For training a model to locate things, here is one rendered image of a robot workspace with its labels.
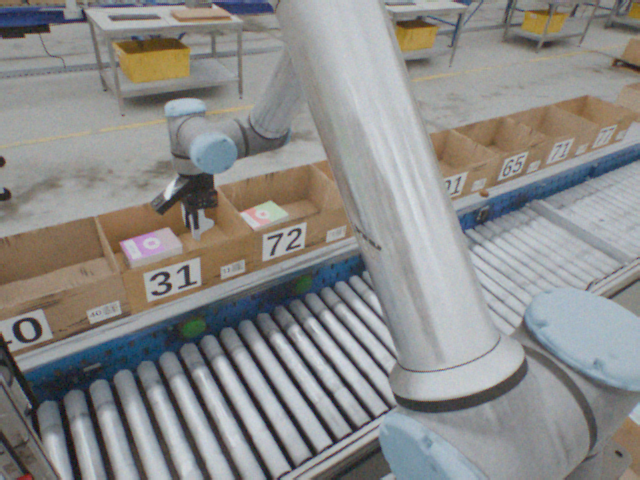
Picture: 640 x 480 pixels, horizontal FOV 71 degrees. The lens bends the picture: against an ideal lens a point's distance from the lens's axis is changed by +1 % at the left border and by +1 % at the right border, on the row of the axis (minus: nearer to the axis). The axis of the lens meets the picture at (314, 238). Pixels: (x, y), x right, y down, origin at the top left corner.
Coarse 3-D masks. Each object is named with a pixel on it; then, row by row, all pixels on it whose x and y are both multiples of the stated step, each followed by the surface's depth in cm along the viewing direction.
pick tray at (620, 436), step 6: (618, 432) 118; (624, 432) 117; (630, 432) 116; (612, 438) 120; (618, 438) 119; (624, 438) 117; (630, 438) 116; (636, 438) 115; (624, 444) 118; (630, 444) 116; (636, 444) 115; (630, 450) 117; (636, 450) 115; (636, 456) 116; (636, 462) 116; (630, 468) 118; (636, 468) 116; (624, 474) 116; (630, 474) 116; (636, 474) 117
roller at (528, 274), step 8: (464, 232) 202; (472, 232) 197; (472, 240) 196; (480, 240) 194; (488, 240) 194; (488, 248) 191; (496, 248) 189; (496, 256) 188; (504, 256) 186; (512, 264) 183; (520, 264) 182; (520, 272) 180; (528, 272) 179; (528, 280) 178; (536, 280) 176; (544, 280) 176; (544, 288) 173; (552, 288) 172
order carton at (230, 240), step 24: (96, 216) 136; (120, 216) 141; (144, 216) 146; (168, 216) 151; (216, 216) 162; (240, 216) 142; (120, 240) 146; (192, 240) 155; (216, 240) 157; (240, 240) 135; (120, 264) 143; (144, 264) 121; (168, 264) 125; (216, 264) 135; (144, 288) 125; (192, 288) 135
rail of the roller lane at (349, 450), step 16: (624, 272) 185; (592, 288) 175; (608, 288) 176; (368, 432) 122; (336, 448) 117; (352, 448) 117; (368, 448) 122; (304, 464) 113; (320, 464) 114; (336, 464) 115
